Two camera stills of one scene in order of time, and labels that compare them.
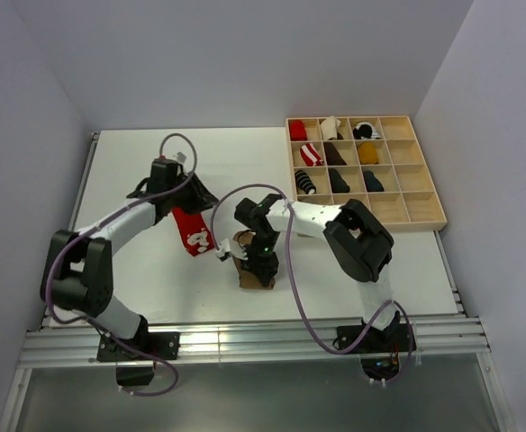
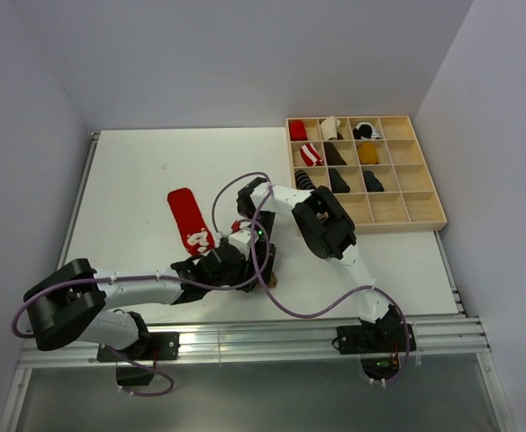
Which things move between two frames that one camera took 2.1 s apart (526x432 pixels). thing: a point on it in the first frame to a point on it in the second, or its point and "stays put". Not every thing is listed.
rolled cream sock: x=329 y=128 stays put
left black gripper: x=202 y=198 to x=245 y=272
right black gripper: x=266 y=269 stays put
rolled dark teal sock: x=371 y=182 stays put
